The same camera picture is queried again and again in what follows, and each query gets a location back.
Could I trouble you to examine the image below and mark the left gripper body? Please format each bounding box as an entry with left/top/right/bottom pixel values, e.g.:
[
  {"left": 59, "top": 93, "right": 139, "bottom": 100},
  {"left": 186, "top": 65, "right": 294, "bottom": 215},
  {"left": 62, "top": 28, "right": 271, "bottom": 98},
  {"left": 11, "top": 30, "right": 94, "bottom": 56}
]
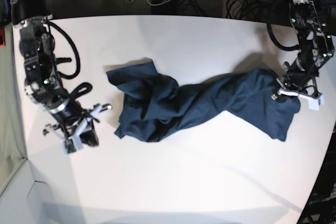
[{"left": 271, "top": 73, "right": 323, "bottom": 102}]

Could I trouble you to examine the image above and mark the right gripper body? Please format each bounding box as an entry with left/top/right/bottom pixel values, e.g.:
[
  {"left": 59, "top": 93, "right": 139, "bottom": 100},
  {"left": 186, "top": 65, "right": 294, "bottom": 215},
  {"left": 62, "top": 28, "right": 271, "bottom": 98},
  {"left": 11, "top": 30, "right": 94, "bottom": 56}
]
[{"left": 43, "top": 103, "right": 112, "bottom": 139}]

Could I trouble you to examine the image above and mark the dark blue t-shirt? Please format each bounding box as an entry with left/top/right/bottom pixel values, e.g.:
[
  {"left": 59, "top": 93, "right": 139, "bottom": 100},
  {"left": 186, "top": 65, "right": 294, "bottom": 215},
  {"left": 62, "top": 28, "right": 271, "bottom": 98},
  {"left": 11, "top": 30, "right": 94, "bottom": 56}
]
[{"left": 107, "top": 61, "right": 301, "bottom": 143}]

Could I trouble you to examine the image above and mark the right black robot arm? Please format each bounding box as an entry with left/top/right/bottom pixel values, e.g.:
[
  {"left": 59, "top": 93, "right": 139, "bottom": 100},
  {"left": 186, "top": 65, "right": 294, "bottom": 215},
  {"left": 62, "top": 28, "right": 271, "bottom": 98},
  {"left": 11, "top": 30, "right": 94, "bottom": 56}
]
[{"left": 10, "top": 0, "right": 112, "bottom": 153}]

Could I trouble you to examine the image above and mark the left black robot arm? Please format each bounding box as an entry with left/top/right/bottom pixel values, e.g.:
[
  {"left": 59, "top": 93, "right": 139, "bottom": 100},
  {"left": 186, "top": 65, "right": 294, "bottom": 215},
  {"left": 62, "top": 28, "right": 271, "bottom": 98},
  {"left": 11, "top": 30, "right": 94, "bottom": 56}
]
[{"left": 267, "top": 0, "right": 335, "bottom": 102}]

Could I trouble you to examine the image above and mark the red black clamp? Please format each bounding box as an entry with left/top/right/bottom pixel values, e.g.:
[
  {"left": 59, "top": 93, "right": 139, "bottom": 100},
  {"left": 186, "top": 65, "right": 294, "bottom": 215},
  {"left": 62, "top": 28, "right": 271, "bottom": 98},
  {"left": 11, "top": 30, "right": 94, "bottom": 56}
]
[{"left": 0, "top": 28, "right": 6, "bottom": 48}]

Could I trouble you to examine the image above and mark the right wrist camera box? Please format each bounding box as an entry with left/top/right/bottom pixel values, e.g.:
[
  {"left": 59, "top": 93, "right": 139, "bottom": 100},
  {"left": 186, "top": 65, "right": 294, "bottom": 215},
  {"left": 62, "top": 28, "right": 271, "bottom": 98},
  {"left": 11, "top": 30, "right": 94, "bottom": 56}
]
[{"left": 61, "top": 136, "right": 83, "bottom": 155}]

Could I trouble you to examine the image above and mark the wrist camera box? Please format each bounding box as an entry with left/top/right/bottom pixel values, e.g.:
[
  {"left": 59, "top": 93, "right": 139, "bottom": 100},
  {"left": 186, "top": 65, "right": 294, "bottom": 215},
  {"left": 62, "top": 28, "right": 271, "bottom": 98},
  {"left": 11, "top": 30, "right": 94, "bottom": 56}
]
[
  {"left": 308, "top": 94, "right": 324, "bottom": 111},
  {"left": 61, "top": 136, "right": 83, "bottom": 155}
]

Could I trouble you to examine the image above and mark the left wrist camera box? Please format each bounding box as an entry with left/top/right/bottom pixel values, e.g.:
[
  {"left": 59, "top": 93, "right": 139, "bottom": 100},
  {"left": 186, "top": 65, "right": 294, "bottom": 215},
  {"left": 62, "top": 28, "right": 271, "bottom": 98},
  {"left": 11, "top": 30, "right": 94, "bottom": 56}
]
[{"left": 308, "top": 94, "right": 324, "bottom": 111}]

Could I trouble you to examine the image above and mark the blue handled tool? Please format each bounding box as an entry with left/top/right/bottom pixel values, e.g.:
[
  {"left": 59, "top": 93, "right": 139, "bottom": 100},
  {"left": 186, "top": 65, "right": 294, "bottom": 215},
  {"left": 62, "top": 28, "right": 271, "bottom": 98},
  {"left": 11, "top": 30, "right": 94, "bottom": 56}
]
[{"left": 3, "top": 0, "right": 12, "bottom": 22}]

